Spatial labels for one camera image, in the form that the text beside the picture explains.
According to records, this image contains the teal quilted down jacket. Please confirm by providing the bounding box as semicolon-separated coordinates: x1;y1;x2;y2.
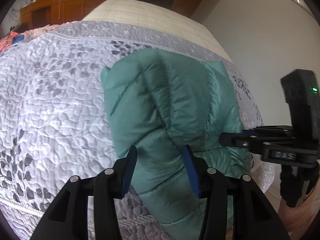
101;49;251;239

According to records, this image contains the person's right hand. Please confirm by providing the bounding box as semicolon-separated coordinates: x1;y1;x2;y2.
278;183;319;239

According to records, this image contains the grey leaf-patterned bed quilt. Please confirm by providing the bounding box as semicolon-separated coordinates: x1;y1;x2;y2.
1;21;263;239

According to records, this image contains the blue small object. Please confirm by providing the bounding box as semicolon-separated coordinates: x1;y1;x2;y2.
12;35;24;44

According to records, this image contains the red patterned cloth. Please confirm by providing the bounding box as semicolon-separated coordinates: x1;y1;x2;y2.
0;23;66;53

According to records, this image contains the wooden desk cabinet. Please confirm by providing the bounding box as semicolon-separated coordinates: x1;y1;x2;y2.
20;0;106;29

